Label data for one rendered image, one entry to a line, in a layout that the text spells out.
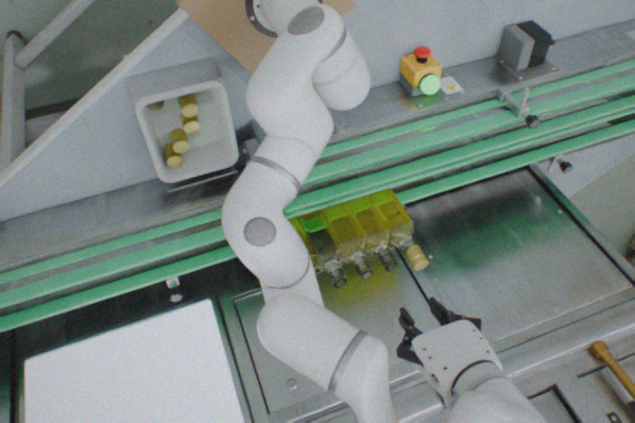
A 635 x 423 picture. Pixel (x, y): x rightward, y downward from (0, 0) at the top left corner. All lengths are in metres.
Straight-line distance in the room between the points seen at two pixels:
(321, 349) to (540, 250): 0.88
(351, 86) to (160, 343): 0.71
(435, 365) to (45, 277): 0.79
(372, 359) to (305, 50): 0.41
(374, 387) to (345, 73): 0.44
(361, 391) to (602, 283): 0.88
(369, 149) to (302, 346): 0.61
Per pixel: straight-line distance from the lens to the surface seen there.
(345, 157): 1.18
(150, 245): 1.21
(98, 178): 1.30
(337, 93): 0.85
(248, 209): 0.73
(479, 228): 1.47
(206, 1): 1.07
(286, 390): 1.17
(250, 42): 1.13
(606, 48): 1.60
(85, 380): 1.28
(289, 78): 0.75
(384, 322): 1.24
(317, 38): 0.79
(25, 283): 1.26
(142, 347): 1.28
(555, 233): 1.51
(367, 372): 0.68
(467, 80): 1.38
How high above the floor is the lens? 1.72
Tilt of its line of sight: 41 degrees down
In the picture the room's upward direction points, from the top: 152 degrees clockwise
